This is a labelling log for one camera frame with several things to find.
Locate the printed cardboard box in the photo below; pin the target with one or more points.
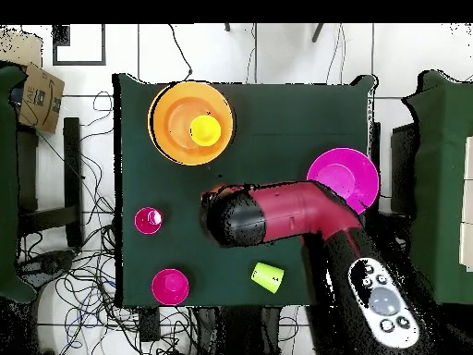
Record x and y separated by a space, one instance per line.
40 100

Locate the black computer tower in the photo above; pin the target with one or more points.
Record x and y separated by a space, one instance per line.
404 166

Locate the dark green tablecloth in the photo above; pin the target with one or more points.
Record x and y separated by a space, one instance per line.
277 107

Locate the plain cardboard box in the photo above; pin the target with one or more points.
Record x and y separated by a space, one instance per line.
22 48

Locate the red plastic cup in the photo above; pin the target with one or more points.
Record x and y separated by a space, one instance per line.
145 223

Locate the dark wooden stool frame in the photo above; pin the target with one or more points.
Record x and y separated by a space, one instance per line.
72 166
376 137

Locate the yellow plastic cup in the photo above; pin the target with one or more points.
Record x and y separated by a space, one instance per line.
205 130

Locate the small red plastic bowl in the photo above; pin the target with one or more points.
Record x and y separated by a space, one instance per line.
170 287

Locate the large orange plastic bowl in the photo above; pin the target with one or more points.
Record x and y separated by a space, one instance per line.
166 111

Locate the large pink plastic bowl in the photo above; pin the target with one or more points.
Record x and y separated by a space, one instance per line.
343 166

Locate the green plastic cup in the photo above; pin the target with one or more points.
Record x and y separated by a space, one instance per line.
266 277

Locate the black square frame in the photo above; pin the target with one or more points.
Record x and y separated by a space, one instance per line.
54 55

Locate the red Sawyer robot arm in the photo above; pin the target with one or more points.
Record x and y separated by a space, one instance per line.
295 210

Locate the green cloth covered side table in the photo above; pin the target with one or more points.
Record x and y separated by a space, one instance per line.
7 185
443 166

